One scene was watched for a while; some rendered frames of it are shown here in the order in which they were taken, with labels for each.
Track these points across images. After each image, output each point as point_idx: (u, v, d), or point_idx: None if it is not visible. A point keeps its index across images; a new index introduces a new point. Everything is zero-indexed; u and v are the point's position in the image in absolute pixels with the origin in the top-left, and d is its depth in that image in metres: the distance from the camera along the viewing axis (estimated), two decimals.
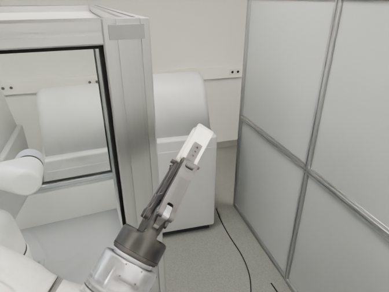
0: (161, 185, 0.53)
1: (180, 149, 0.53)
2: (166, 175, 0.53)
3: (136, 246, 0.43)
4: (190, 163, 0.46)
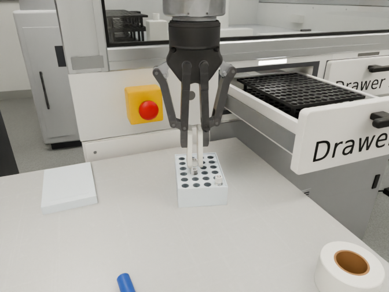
0: (172, 99, 0.49)
1: None
2: (174, 110, 0.50)
3: None
4: (218, 121, 0.51)
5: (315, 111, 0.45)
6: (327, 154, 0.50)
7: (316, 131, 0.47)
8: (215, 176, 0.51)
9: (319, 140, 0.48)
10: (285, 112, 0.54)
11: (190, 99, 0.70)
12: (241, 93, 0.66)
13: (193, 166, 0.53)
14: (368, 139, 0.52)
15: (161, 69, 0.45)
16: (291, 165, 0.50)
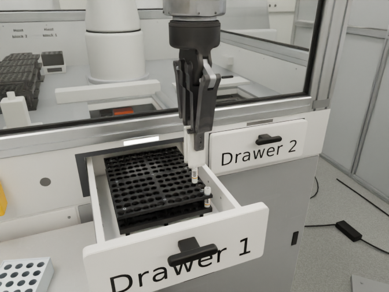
0: None
1: None
2: None
3: (212, 33, 0.41)
4: (205, 131, 0.47)
5: (95, 252, 0.40)
6: (131, 285, 0.45)
7: (105, 269, 0.42)
8: None
9: (113, 276, 0.43)
10: (102, 228, 0.49)
11: (45, 185, 0.66)
12: (89, 185, 0.61)
13: (204, 192, 0.57)
14: None
15: None
16: None
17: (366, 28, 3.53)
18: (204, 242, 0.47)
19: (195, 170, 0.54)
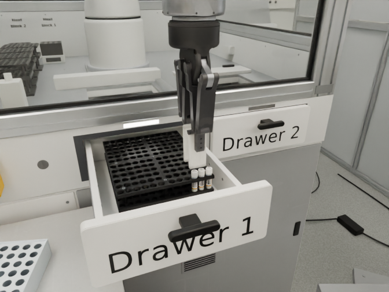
0: None
1: None
2: None
3: (210, 33, 0.41)
4: (205, 132, 0.46)
5: (93, 226, 0.39)
6: (130, 263, 0.44)
7: (103, 245, 0.41)
8: (192, 170, 0.55)
9: (112, 252, 0.42)
10: (101, 206, 0.48)
11: (43, 168, 0.64)
12: (88, 167, 0.60)
13: (205, 172, 0.56)
14: (186, 241, 0.46)
15: None
16: (90, 276, 0.44)
17: None
18: (206, 220, 0.46)
19: None
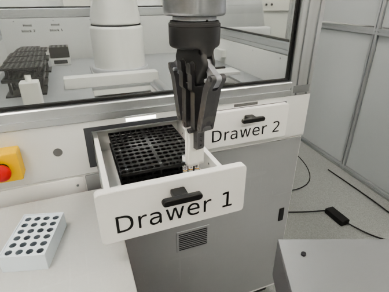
0: (200, 108, 0.46)
1: (189, 142, 0.50)
2: (198, 118, 0.47)
3: None
4: (182, 116, 0.53)
5: (103, 194, 0.51)
6: (132, 226, 0.55)
7: (112, 210, 0.52)
8: (183, 154, 0.66)
9: (117, 216, 0.53)
10: (108, 183, 0.60)
11: (57, 155, 0.76)
12: (96, 153, 0.71)
13: None
14: (176, 210, 0.57)
15: (216, 75, 0.43)
16: (101, 236, 0.56)
17: None
18: None
19: None
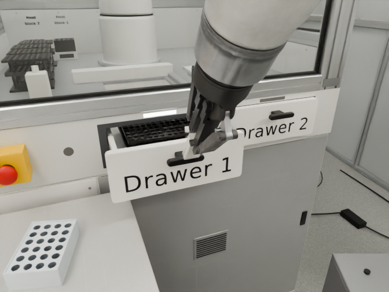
0: (205, 139, 0.44)
1: (189, 146, 0.50)
2: (201, 143, 0.45)
3: None
4: (193, 114, 0.50)
5: (114, 153, 0.56)
6: (139, 186, 0.60)
7: (121, 169, 0.57)
8: (185, 126, 0.71)
9: (126, 175, 0.58)
10: (117, 149, 0.65)
11: (68, 155, 0.68)
12: None
13: None
14: (180, 172, 0.62)
15: (230, 129, 0.39)
16: (110, 195, 0.61)
17: None
18: None
19: None
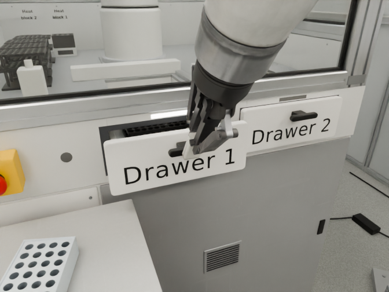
0: (205, 139, 0.44)
1: (189, 146, 0.50)
2: (201, 142, 0.45)
3: None
4: (193, 114, 0.50)
5: (113, 143, 0.53)
6: (139, 178, 0.58)
7: (120, 160, 0.55)
8: None
9: (126, 167, 0.56)
10: None
11: (66, 161, 0.60)
12: None
13: None
14: (182, 164, 0.60)
15: (230, 127, 0.39)
16: (109, 188, 0.58)
17: None
18: None
19: None
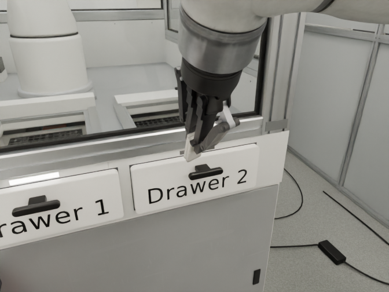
0: (207, 135, 0.44)
1: (190, 148, 0.50)
2: (203, 140, 0.45)
3: None
4: (185, 115, 0.50)
5: None
6: None
7: None
8: None
9: None
10: None
11: None
12: None
13: None
14: (42, 218, 0.56)
15: (230, 117, 0.39)
16: None
17: None
18: None
19: None
